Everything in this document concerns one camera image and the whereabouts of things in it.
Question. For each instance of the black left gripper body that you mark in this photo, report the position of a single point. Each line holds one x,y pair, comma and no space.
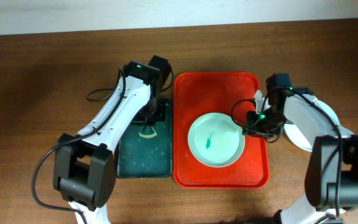
154,112

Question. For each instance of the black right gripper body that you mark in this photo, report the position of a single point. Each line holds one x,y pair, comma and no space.
269,126

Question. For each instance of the yellow green sponge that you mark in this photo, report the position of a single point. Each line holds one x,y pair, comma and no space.
148,132

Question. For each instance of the light blue plate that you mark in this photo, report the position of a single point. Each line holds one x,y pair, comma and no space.
295,135

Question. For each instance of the pale green plate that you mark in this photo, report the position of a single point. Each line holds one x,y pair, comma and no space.
215,141

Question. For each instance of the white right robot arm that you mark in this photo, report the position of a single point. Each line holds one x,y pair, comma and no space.
331,181

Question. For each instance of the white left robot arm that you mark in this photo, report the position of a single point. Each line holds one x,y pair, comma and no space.
84,165

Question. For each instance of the dark green water basin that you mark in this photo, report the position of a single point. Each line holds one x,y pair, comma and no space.
138,158

